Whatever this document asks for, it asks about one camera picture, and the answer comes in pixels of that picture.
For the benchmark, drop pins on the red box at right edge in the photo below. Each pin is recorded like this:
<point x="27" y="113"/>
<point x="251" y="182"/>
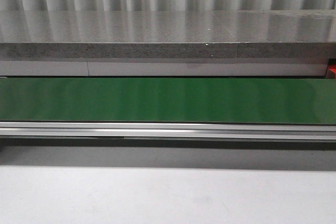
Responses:
<point x="331" y="72"/>

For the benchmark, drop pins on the aluminium conveyor side rail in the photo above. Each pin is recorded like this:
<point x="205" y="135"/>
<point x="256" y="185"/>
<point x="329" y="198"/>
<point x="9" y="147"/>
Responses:
<point x="203" y="131"/>

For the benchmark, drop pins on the green conveyor belt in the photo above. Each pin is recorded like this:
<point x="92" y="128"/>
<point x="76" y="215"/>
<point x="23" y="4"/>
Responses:
<point x="224" y="100"/>

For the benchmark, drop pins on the grey stone counter slab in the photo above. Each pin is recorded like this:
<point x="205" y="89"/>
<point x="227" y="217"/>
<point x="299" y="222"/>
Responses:
<point x="273" y="43"/>

